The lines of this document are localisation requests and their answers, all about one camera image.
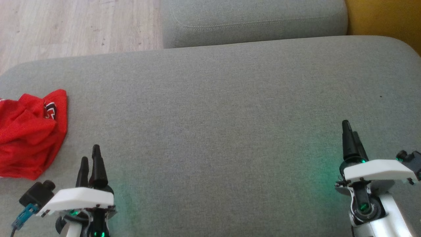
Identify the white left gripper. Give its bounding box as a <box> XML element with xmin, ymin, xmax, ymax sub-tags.
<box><xmin>36</xmin><ymin>145</ymin><xmax>116</xmax><ymax>231</ymax></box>

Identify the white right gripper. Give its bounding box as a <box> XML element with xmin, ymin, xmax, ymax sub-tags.
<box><xmin>335</xmin><ymin>120</ymin><xmax>417</xmax><ymax>202</ymax></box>

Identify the red jersey with white panel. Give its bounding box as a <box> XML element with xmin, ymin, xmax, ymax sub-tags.
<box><xmin>0</xmin><ymin>89</ymin><xmax>68</xmax><ymax>180</ymax></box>

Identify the large grey sofa seat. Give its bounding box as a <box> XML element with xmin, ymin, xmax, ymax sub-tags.
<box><xmin>0</xmin><ymin>36</ymin><xmax>421</xmax><ymax>237</ymax></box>

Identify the yellow sofa back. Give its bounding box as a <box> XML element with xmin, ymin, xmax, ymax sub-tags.
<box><xmin>344</xmin><ymin>0</ymin><xmax>421</xmax><ymax>56</ymax></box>

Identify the grey sofa cushion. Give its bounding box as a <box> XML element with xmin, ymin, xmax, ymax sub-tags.
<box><xmin>160</xmin><ymin>0</ymin><xmax>348</xmax><ymax>49</ymax></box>

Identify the blue left camera connector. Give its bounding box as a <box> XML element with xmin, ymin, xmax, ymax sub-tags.
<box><xmin>12</xmin><ymin>203</ymin><xmax>39</xmax><ymax>237</ymax></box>

